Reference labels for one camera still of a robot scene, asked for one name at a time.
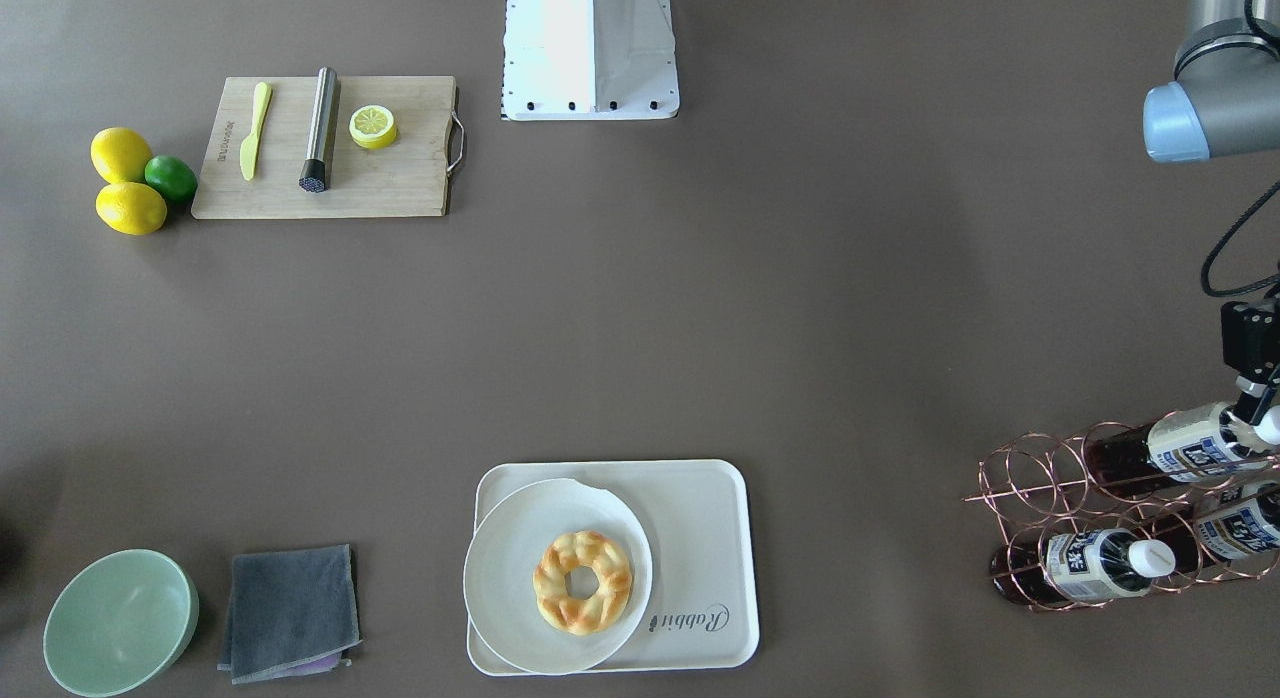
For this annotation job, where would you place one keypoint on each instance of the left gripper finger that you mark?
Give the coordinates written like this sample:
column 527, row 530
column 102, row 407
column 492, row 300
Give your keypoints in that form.
column 1255, row 398

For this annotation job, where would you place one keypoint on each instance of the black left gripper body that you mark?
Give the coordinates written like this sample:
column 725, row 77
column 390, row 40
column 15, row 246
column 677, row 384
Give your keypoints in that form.
column 1252, row 340

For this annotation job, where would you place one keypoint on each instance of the tea bottle top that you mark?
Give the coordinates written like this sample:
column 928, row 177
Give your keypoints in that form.
column 1187, row 447

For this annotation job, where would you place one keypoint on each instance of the tea bottle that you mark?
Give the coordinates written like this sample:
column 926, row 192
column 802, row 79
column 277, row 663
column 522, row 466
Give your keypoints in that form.
column 1238, row 523
column 1187, row 447
column 1088, row 567

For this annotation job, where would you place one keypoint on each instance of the tea bottle front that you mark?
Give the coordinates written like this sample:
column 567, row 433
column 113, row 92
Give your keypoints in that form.
column 1088, row 567

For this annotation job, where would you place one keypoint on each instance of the white serving tray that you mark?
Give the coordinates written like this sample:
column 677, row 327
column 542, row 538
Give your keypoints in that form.
column 702, row 611

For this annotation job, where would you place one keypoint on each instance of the white round plate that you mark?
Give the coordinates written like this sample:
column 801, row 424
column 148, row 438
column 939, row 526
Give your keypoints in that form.
column 497, row 576

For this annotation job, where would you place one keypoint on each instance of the wooden cutting board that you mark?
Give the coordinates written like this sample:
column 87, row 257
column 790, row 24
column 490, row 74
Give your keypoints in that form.
column 408, row 179

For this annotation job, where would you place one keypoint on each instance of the half lemon slice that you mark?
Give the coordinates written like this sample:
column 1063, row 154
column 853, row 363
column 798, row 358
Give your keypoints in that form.
column 373, row 127

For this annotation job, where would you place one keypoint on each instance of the steel muddler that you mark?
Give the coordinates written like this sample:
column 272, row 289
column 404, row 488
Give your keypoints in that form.
column 314, row 171

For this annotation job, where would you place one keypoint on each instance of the grey folded cloth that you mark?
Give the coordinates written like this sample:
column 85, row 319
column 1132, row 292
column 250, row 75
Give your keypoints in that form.
column 290, row 613

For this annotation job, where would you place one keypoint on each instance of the yellow plastic knife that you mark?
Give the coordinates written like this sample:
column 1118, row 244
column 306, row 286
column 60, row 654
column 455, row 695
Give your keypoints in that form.
column 249, row 149

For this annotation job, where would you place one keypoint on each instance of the green lime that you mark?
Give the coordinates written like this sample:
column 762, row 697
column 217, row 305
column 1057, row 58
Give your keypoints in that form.
column 171, row 177

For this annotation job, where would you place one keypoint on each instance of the lower yellow lemon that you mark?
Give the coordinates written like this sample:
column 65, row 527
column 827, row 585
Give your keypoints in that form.
column 131, row 208

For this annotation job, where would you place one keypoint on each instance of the yellow lemon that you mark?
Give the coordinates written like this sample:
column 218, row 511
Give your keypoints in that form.
column 131, row 208
column 120, row 155

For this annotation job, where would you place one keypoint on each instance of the upper yellow lemon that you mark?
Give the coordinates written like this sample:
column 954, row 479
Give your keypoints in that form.
column 120, row 155

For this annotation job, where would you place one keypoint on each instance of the green bowl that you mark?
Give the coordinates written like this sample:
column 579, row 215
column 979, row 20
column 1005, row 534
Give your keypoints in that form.
column 119, row 623

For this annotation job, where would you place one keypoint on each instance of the copper wire bottle rack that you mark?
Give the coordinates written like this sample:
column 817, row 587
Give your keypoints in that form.
column 1038, row 487

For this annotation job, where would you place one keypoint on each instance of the braided ring donut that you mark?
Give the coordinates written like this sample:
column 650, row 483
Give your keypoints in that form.
column 582, row 583

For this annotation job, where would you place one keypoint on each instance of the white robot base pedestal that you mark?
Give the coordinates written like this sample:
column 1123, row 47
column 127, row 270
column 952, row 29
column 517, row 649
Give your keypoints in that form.
column 589, row 60

